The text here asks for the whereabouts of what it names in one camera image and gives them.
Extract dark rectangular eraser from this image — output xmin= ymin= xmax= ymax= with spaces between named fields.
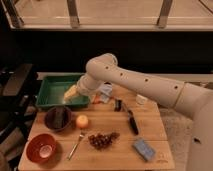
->
xmin=54 ymin=107 xmax=65 ymax=129

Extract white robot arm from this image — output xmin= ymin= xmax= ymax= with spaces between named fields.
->
xmin=64 ymin=53 xmax=213 ymax=171

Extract dark purple bowl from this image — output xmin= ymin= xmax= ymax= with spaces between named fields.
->
xmin=44 ymin=106 xmax=72 ymax=132

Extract red bowl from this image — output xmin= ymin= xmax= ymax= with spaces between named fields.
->
xmin=26 ymin=134 xmax=56 ymax=164

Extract green plastic tray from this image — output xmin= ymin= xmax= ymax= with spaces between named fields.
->
xmin=36 ymin=73 xmax=89 ymax=109

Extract small orange object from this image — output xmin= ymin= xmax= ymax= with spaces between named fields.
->
xmin=93 ymin=96 xmax=101 ymax=104

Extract yellow red apple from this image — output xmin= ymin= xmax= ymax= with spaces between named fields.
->
xmin=76 ymin=115 xmax=89 ymax=129

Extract white crumpled cloth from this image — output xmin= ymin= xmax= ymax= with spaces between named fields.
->
xmin=99 ymin=84 xmax=112 ymax=103

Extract silver fork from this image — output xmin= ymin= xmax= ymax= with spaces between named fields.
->
xmin=67 ymin=131 xmax=86 ymax=160

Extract black chair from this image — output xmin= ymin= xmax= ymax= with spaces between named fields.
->
xmin=0 ymin=64 xmax=38 ymax=144

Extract bunch of purple grapes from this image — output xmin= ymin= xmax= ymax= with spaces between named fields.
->
xmin=88 ymin=132 xmax=120 ymax=150

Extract blue sponge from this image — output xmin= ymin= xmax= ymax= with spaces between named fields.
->
xmin=133 ymin=138 xmax=155 ymax=161

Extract black handled knife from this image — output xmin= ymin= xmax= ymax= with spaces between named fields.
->
xmin=123 ymin=104 xmax=139 ymax=135

